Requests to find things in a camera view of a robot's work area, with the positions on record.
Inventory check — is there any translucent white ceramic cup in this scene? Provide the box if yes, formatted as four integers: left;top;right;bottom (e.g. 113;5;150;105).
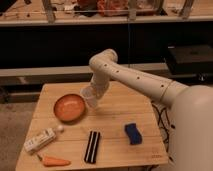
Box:
80;86;98;108

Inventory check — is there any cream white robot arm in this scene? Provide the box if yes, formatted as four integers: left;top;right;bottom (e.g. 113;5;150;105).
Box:
89;49;213;171

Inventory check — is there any orange ceramic bowl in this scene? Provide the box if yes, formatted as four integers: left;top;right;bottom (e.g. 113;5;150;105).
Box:
53;94;86;122

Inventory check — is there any blue sponge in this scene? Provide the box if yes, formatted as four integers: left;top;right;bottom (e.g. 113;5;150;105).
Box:
125;123;142;145

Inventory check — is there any black white striped block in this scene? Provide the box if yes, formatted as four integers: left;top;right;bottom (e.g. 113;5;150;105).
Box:
84;131;101;164

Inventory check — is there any white plastic bottle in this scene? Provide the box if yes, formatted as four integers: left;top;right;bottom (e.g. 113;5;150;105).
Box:
24;125;64;154

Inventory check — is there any black box on shelf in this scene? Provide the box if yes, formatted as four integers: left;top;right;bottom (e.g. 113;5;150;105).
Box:
165;45;213;74

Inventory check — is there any orange carrot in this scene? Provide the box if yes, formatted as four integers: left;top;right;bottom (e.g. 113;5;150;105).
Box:
38;155;71;167

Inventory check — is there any wooden shelf with clutter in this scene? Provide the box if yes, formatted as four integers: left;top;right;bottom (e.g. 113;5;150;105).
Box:
0;0;213;27

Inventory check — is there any black cables right side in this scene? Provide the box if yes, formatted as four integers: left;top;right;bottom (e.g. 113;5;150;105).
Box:
152;102;176;148

